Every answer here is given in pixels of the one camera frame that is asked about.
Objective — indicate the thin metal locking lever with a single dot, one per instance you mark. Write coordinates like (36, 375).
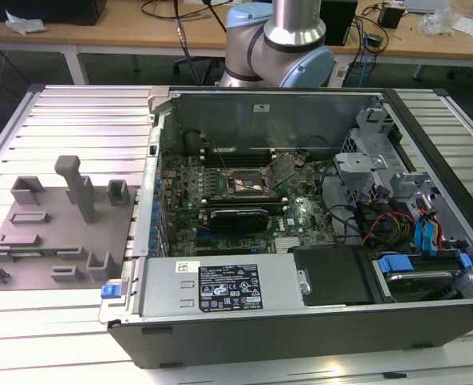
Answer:
(220, 158)

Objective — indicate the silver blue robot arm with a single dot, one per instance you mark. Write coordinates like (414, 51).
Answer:
(292, 28)

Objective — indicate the black RAM slot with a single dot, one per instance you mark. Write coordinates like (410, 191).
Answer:
(248, 159)
(277, 205)
(240, 197)
(240, 201)
(248, 154)
(248, 163)
(248, 149)

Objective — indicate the black graphics card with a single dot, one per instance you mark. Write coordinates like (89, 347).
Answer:
(236, 218)

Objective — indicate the black cylindrical part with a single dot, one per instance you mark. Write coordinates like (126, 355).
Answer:
(192, 142)

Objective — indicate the silver coin cell battery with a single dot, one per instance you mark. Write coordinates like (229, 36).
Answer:
(299, 160)

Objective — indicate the silver finned chipset heatsink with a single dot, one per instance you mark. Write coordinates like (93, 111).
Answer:
(286, 245)

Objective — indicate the green motherboard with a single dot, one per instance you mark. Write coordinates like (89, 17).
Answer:
(308, 224)

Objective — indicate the grey power supply unit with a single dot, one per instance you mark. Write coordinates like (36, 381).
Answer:
(168, 288)

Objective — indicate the silver metal drive cage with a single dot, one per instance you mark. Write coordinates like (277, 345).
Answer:
(356, 162)

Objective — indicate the black plastic cover panel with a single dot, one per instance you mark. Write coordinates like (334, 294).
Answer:
(332, 276)

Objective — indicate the black office chair base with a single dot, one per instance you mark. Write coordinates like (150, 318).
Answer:
(186, 62)

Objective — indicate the black and silver PC case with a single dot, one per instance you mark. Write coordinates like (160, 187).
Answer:
(260, 345)

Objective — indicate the blue plastic latch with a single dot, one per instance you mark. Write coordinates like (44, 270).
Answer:
(110, 290)

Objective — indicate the grey parts rack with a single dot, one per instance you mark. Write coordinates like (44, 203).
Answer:
(52, 224)

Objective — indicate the tall black speaker box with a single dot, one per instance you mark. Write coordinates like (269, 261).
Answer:
(342, 24)

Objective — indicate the hard disk in blue carrier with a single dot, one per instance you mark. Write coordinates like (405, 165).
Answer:
(417, 280)

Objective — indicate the small black power adapter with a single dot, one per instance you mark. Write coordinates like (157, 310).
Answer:
(373, 40)

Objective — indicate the light wooden desk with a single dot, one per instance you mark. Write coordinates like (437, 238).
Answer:
(100, 34)

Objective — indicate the green RAM stick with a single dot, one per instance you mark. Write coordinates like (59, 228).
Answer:
(28, 253)

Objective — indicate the small black cube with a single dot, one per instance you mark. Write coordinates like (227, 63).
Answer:
(390, 17)

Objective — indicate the clear plastic bag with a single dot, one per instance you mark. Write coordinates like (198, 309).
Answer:
(437, 22)

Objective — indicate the large black box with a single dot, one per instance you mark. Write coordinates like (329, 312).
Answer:
(40, 10)

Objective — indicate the crumpled white plastic wrap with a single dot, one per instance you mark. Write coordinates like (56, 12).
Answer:
(24, 24)

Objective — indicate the white cardboard box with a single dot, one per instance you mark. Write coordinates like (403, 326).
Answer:
(465, 24)

